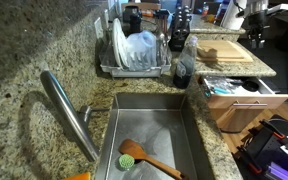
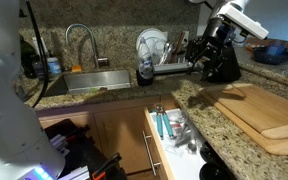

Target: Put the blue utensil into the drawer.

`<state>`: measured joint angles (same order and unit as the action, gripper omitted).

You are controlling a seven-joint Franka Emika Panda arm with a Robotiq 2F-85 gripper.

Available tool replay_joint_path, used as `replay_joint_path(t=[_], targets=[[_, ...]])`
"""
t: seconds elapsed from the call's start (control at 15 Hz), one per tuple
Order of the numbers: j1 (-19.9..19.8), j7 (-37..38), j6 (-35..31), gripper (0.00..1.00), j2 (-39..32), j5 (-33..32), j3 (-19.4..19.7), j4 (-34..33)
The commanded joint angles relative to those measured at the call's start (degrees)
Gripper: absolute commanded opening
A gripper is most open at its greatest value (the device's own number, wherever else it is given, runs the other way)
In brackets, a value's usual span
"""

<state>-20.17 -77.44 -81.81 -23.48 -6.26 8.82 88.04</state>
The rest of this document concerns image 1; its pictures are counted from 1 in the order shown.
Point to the black kitchen scissors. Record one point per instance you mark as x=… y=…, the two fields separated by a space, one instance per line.
x=180 y=33

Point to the wooden cabinet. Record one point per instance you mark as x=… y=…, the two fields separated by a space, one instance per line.
x=237 y=118

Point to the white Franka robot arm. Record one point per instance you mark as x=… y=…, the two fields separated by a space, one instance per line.
x=234 y=16

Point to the steel gooseneck faucet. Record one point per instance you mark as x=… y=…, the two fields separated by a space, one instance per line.
x=70 y=116

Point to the stainless steel sink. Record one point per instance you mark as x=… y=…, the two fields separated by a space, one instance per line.
x=150 y=133

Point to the black water bottle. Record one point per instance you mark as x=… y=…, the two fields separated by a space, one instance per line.
x=135 y=23

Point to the small wooden cutting board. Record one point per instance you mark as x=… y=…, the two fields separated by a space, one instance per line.
x=224 y=48

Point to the clear plastic container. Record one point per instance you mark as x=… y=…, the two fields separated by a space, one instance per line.
x=142 y=50

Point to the blue utensil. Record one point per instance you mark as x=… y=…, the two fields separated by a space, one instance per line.
x=222 y=90

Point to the green scrubber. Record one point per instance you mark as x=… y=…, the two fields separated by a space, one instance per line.
x=126 y=162

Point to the large wooden cutting board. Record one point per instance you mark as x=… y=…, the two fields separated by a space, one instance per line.
x=247 y=59

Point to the orange sponge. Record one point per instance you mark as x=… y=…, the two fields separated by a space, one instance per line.
x=79 y=176

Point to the wooden drawer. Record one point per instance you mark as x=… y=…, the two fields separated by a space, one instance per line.
x=247 y=100

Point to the black round pan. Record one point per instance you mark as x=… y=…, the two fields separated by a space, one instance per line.
x=250 y=86

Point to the white dish rack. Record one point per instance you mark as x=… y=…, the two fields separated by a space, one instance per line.
x=134 y=71

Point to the black knife block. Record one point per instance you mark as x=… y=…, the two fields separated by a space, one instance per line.
x=179 y=41

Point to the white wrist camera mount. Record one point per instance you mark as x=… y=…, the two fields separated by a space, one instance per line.
x=279 y=9

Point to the light wooden spatula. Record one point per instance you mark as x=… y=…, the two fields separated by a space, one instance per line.
x=134 y=150

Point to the dish soap bottle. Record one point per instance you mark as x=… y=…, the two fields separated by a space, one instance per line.
x=185 y=66

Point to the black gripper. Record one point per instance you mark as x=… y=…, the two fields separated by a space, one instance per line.
x=257 y=21

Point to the white plate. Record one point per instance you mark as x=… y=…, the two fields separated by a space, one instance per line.
x=116 y=40
x=123 y=46

